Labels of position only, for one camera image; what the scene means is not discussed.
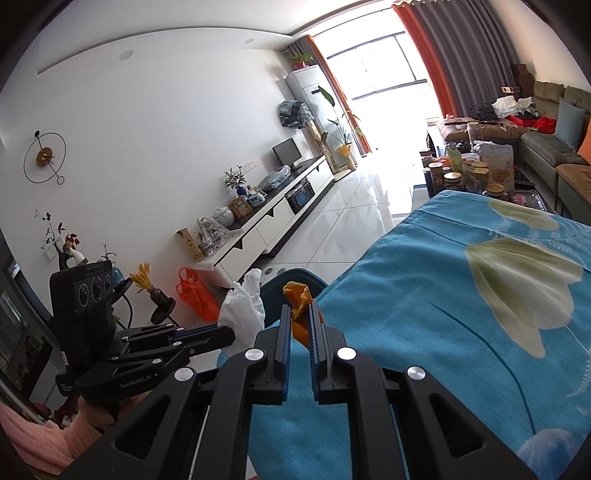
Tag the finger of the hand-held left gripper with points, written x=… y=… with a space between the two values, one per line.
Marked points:
x=217 y=341
x=157 y=333

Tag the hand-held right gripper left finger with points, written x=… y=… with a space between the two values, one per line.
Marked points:
x=284 y=337

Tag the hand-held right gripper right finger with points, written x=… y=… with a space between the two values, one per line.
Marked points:
x=316 y=337

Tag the white plastic bag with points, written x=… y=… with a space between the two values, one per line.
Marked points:
x=242 y=314

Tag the orange peel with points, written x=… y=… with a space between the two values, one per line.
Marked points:
x=298 y=295

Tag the teal trash bin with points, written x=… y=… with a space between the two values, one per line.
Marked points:
x=272 y=281

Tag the person's left forearm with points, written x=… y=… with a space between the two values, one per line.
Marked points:
x=83 y=441

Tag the person's left hand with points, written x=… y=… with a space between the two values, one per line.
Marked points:
x=97 y=415

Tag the yellow dried wheat in vase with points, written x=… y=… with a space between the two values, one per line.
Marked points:
x=159 y=295

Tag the orange mesh bag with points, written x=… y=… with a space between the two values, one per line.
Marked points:
x=198 y=295

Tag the white vase with red flowers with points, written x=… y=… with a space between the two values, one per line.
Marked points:
x=69 y=251

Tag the tall tan box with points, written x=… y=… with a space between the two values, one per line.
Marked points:
x=190 y=242

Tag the white and black TV cabinet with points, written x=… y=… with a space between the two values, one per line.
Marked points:
x=258 y=240

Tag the blue floral tablecloth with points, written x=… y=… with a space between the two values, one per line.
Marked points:
x=415 y=300

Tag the ship model in clear wrap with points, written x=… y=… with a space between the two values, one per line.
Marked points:
x=212 y=235

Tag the white ceramic jar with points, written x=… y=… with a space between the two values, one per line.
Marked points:
x=223 y=217

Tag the clear plastic bag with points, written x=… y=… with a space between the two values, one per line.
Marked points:
x=274 y=177

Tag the small plant in blue vase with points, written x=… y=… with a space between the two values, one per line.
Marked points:
x=235 y=182

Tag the tall plant in yellow pot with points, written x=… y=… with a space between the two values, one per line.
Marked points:
x=345 y=154

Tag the black monitor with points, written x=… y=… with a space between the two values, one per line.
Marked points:
x=286 y=151

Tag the dark glass coffee table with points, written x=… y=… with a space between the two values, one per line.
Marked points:
x=429 y=184

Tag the group of glass jars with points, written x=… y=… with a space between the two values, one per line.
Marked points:
x=455 y=180

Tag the covered standing fan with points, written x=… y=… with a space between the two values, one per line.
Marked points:
x=293 y=114

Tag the light green canister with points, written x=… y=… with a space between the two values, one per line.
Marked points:
x=453 y=157

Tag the white floor air conditioner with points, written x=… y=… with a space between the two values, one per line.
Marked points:
x=304 y=92

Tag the orange curtain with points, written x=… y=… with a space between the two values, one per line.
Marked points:
x=337 y=92
x=429 y=55

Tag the clear snack bag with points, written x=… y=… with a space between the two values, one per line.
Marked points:
x=498 y=166

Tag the window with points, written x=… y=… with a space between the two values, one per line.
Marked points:
x=383 y=83

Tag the small potted plant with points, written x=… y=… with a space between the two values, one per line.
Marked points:
x=301 y=60

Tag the black clothes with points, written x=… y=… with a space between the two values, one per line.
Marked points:
x=482 y=111

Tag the grey curtain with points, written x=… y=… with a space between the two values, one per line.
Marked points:
x=298 y=48
x=480 y=50

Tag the olive green sofa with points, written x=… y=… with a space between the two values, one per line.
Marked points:
x=545 y=143

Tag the pile of white clothes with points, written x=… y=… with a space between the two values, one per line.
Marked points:
x=512 y=107

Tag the red cloth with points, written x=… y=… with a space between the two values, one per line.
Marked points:
x=542 y=124

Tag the orange cushion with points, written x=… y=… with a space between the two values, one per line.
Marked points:
x=585 y=152

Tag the blue-grey cushion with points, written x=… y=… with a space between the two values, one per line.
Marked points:
x=569 y=122

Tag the brown boxes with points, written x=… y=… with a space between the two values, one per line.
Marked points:
x=524 y=78

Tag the round wall clock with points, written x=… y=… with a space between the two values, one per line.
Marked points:
x=45 y=157

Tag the wall socket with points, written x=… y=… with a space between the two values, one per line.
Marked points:
x=250 y=165

